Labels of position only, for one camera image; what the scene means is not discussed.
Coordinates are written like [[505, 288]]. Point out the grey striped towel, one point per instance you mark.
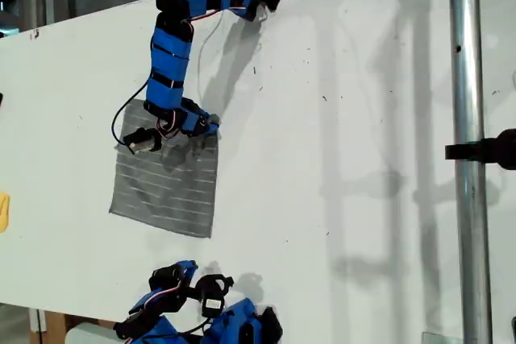
[[165, 191]]

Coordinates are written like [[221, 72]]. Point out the white box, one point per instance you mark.
[[92, 336]]

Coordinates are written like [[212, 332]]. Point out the wooden table leg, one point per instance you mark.
[[52, 328]]

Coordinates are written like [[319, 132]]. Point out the yellow object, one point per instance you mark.
[[3, 213]]

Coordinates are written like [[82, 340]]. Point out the black clamp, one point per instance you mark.
[[483, 150]]

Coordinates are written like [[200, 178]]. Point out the short black camera stalk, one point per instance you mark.
[[193, 289], [167, 134]]

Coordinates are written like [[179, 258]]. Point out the black camera box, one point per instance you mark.
[[141, 140], [213, 297]]

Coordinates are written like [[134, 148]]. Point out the steel post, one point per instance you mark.
[[469, 118]]

